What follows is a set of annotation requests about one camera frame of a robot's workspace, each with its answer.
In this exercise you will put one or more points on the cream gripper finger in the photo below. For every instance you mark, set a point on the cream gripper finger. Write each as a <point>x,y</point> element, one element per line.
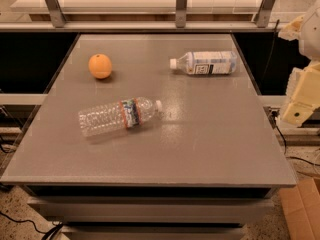
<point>292,30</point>
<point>302,94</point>

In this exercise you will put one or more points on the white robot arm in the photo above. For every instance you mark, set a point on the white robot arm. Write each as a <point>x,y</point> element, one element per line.
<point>309,40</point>

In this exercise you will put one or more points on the clear crinkled water bottle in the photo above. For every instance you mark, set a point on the clear crinkled water bottle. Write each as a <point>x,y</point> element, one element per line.
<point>124,114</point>

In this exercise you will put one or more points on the cardboard box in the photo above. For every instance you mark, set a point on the cardboard box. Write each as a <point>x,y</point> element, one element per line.
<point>301,207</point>

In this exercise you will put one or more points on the orange fruit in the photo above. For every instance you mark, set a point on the orange fruit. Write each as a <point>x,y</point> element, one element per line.
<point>100,66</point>

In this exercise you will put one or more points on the grey table drawer unit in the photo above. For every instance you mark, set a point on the grey table drawer unit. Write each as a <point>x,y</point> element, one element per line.
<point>156,212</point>

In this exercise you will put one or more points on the metal frame rail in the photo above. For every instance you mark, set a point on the metal frame rail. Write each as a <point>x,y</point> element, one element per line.
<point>144,15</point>

